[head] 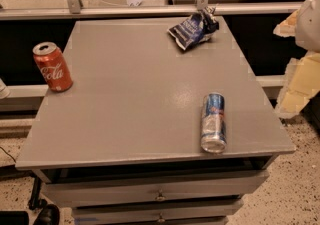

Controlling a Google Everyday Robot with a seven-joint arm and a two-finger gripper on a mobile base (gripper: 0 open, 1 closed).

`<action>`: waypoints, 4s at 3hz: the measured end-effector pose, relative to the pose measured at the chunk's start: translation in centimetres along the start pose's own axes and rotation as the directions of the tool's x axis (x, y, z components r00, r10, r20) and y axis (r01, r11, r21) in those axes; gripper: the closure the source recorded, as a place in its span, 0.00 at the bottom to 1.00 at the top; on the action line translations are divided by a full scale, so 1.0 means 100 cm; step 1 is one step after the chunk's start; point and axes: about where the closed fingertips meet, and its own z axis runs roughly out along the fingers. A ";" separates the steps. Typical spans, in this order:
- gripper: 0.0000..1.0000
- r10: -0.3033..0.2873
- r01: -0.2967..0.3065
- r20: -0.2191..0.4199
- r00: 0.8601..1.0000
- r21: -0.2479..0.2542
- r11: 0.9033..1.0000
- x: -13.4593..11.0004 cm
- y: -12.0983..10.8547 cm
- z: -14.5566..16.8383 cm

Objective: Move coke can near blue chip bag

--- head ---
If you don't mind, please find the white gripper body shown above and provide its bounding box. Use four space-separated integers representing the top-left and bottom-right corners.
295 0 320 52

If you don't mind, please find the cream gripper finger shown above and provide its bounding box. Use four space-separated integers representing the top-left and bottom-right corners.
275 51 320 119
273 11 298 37

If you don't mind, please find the red coke can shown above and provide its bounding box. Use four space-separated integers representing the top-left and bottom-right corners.
33 42 73 92

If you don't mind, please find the blue chip bag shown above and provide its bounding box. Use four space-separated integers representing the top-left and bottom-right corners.
167 6 219 51

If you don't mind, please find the blue silver energy drink can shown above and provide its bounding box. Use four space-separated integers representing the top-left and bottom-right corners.
201 93 227 154

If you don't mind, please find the lower drawer with knob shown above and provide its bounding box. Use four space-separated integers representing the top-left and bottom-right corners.
72 199 243 225

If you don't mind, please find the drawer with knob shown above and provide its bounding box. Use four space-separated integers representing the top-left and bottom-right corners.
42 170 269 207
72 199 243 225

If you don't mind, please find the grey drawer cabinet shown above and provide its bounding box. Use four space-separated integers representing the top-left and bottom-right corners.
16 18 295 225

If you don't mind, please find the top drawer with knob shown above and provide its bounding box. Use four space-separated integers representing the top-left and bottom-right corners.
42 170 269 207

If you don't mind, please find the black caster wheel stand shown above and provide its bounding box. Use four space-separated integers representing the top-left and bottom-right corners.
28 176 60 225

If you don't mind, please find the white object at left edge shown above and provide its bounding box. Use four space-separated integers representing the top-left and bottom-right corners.
0 78 10 99

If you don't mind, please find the black cable on floor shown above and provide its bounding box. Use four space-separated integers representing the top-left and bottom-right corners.
0 145 18 164

